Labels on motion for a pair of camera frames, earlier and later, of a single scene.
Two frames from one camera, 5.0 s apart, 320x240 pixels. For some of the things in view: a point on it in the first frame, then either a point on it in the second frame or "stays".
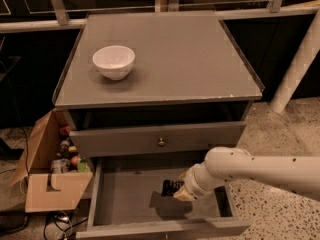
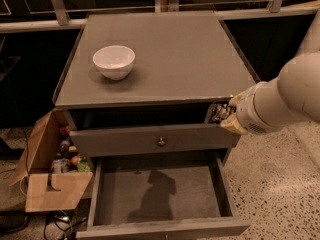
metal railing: [167, 1] stays
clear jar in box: [61, 166] stays
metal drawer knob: [161, 142] stays
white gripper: [189, 184] to [247, 112]
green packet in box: [82, 166] stays
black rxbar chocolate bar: [168, 187] to [218, 112]
